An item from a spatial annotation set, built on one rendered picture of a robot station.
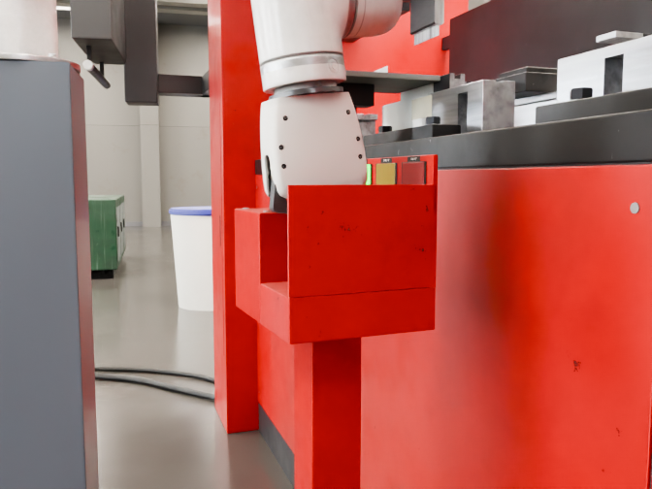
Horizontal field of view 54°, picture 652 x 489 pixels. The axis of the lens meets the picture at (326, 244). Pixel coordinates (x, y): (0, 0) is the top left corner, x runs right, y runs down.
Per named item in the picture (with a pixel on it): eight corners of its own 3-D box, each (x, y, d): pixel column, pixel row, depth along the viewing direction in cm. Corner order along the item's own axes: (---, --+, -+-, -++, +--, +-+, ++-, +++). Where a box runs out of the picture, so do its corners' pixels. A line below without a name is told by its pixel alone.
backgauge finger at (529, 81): (426, 95, 131) (427, 70, 131) (534, 100, 140) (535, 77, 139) (457, 87, 120) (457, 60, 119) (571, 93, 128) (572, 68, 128)
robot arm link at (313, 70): (327, 67, 70) (331, 95, 70) (249, 73, 66) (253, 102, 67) (362, 50, 62) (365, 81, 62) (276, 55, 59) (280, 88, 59)
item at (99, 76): (103, 88, 247) (102, 67, 246) (111, 88, 247) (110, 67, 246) (82, 69, 203) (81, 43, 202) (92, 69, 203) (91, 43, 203)
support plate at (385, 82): (273, 87, 124) (273, 82, 124) (397, 93, 132) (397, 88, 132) (299, 73, 107) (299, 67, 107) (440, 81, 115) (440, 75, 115)
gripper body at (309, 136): (335, 86, 70) (348, 189, 71) (244, 93, 66) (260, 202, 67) (367, 73, 63) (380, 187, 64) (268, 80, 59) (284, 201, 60)
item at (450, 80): (400, 103, 132) (401, 87, 131) (413, 103, 133) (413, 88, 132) (449, 90, 113) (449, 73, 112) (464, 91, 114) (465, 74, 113)
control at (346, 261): (235, 306, 79) (233, 158, 77) (353, 297, 85) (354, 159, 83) (288, 344, 60) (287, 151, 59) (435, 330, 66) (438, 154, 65)
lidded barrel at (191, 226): (248, 296, 450) (247, 206, 444) (253, 310, 399) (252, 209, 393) (173, 298, 441) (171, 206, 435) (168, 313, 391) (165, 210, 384)
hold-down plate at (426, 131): (363, 149, 133) (363, 135, 133) (386, 150, 135) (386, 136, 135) (432, 142, 105) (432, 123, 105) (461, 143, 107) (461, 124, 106)
